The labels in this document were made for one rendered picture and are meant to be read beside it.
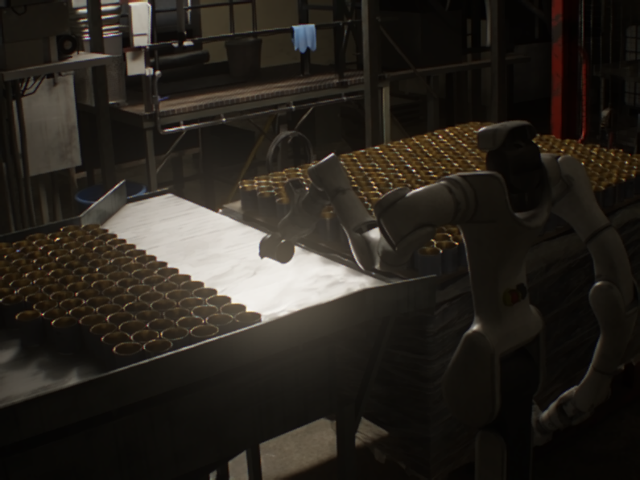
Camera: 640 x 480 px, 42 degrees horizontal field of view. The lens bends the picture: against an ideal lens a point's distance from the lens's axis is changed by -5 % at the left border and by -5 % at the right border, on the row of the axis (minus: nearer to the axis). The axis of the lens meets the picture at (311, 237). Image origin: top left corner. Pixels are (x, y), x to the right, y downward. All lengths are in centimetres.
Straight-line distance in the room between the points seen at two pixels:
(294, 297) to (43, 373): 76
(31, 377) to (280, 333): 63
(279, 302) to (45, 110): 279
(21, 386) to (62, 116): 304
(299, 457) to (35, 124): 241
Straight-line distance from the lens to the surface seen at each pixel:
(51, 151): 504
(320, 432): 390
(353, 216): 205
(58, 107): 502
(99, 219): 329
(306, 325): 224
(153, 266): 264
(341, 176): 212
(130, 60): 530
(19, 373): 224
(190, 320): 223
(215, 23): 1160
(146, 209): 345
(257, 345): 216
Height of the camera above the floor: 204
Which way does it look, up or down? 19 degrees down
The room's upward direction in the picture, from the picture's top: 2 degrees counter-clockwise
